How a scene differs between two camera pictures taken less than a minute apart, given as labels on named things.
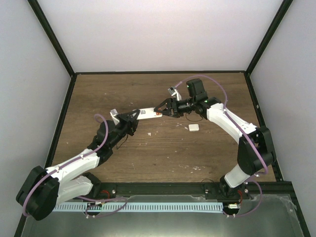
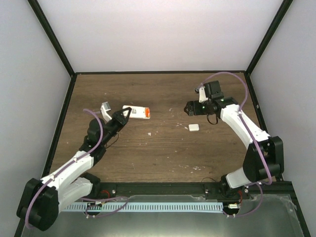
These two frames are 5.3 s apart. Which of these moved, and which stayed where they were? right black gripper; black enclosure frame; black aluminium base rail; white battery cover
Moved: right black gripper
Stayed: white battery cover; black enclosure frame; black aluminium base rail
